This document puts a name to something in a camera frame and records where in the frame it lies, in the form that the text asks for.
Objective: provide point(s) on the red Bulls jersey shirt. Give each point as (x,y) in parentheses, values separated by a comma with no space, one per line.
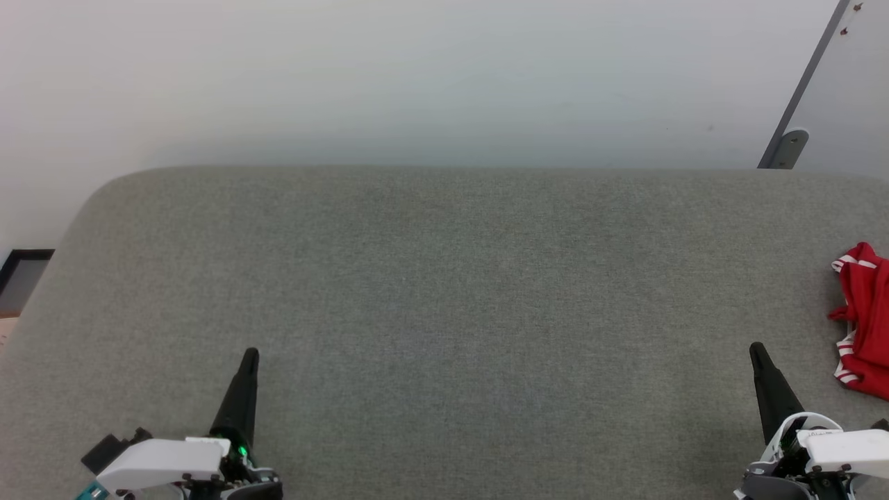
(868,312)

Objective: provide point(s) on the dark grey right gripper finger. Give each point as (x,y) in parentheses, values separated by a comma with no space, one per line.
(774,396)

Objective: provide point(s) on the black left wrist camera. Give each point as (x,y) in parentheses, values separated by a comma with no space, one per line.
(107,451)

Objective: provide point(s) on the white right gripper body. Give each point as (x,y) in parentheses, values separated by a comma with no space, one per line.
(847,448)

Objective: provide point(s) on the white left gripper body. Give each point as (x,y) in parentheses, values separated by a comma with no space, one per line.
(160,462)

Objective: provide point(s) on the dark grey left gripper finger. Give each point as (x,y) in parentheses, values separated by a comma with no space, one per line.
(239,403)

